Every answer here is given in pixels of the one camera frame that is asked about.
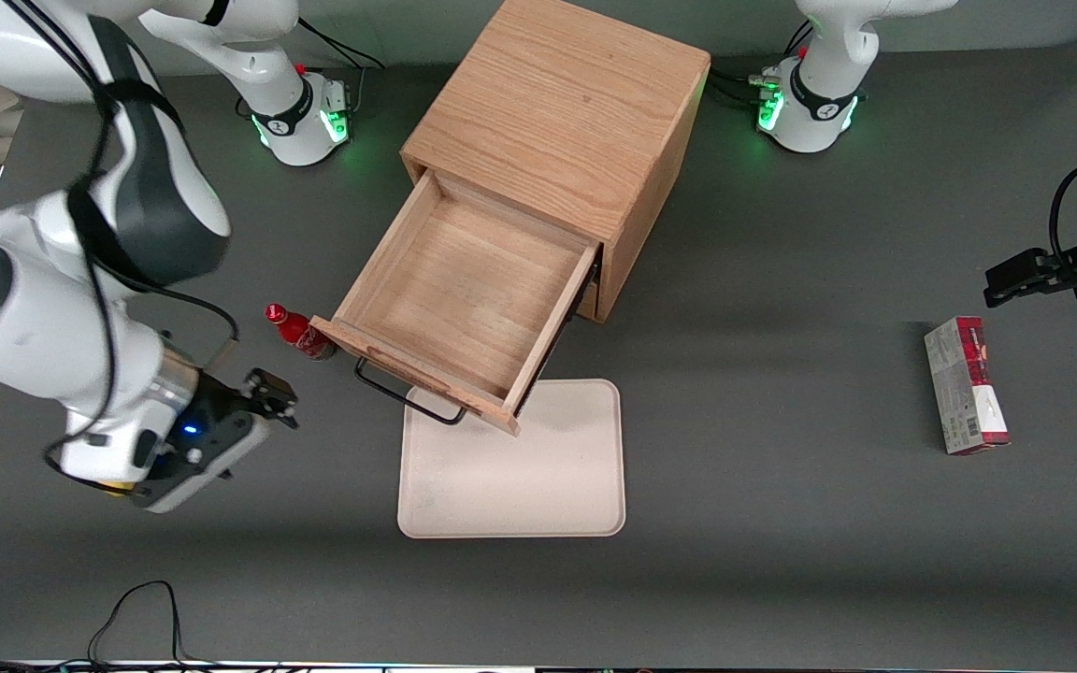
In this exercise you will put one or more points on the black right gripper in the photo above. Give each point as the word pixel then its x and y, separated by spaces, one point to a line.
pixel 221 409

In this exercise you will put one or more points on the wooden drawer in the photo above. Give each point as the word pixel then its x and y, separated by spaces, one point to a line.
pixel 464 290

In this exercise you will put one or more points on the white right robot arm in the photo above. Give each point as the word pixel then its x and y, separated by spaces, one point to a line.
pixel 34 318

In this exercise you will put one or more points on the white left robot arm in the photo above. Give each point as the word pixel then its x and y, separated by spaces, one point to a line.
pixel 814 103

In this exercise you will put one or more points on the wooden drawer cabinet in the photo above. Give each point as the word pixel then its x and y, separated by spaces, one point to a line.
pixel 557 103

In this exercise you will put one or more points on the red cola bottle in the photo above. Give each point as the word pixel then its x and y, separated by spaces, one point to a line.
pixel 300 335

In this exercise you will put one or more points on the grey and red carton box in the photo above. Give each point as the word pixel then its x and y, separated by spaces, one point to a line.
pixel 967 388

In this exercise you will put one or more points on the beige plastic tray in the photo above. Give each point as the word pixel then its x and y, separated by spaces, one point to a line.
pixel 520 477

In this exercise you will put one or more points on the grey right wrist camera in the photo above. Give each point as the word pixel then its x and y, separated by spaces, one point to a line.
pixel 211 472

